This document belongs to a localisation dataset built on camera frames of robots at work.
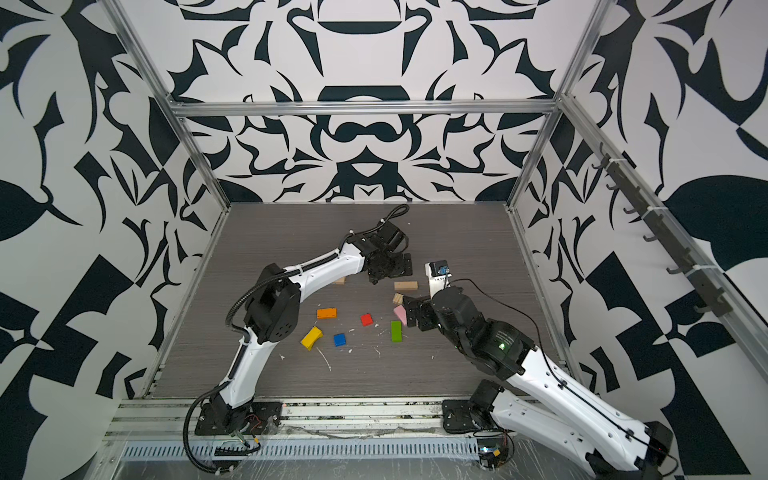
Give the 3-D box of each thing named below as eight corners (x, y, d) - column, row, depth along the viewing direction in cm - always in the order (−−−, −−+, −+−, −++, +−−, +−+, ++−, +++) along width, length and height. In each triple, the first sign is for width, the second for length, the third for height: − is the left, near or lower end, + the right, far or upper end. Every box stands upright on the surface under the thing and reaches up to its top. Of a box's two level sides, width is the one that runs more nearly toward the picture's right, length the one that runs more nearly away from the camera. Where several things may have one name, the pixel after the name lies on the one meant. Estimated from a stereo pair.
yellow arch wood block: (301, 345, 87) (299, 341, 85) (315, 328, 91) (313, 324, 88) (309, 351, 86) (307, 348, 84) (324, 335, 89) (322, 331, 87)
